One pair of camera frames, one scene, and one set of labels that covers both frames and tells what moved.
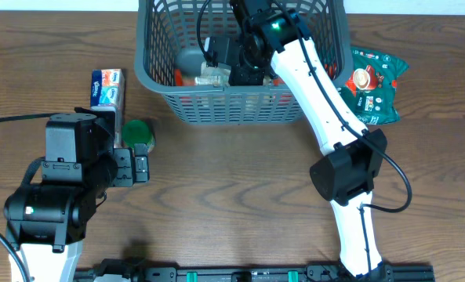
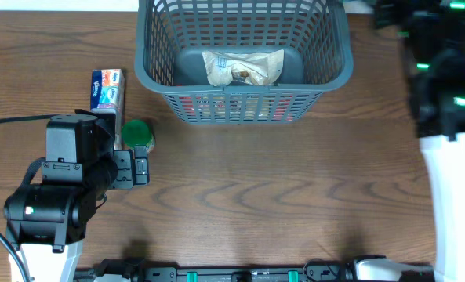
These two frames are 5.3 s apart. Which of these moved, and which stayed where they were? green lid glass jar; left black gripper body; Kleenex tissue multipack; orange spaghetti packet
Moved: orange spaghetti packet
Stayed: Kleenex tissue multipack; left black gripper body; green lid glass jar
